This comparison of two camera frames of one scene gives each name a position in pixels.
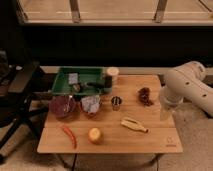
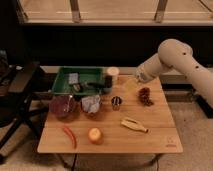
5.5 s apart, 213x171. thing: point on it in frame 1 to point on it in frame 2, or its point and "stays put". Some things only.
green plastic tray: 85,80 stays put
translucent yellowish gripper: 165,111 to 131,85
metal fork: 66,109 stays put
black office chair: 15,108 stays put
